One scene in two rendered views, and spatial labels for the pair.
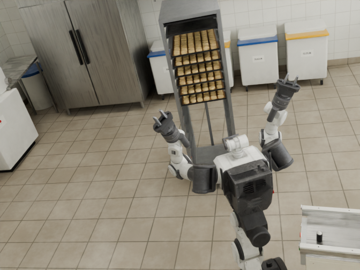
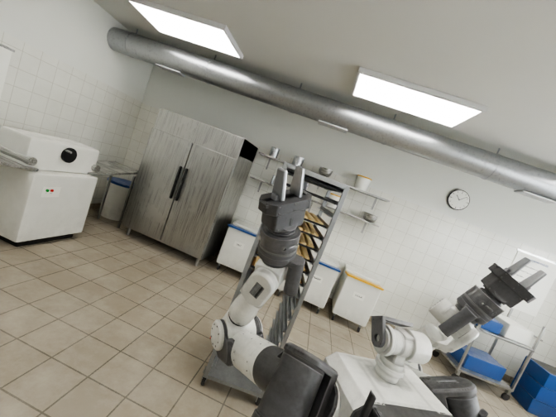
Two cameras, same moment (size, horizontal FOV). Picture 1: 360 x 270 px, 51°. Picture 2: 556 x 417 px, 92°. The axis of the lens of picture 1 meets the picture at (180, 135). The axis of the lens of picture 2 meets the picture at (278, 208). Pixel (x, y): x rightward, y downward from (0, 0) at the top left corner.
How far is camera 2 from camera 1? 1.42 m
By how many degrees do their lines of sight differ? 27
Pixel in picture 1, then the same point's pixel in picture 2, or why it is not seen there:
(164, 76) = (231, 249)
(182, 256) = not seen: outside the picture
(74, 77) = (155, 204)
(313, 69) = (357, 313)
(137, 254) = not seen: outside the picture
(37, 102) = (108, 210)
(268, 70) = (319, 293)
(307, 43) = (362, 288)
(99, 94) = (166, 231)
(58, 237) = not seen: outside the picture
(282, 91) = (500, 287)
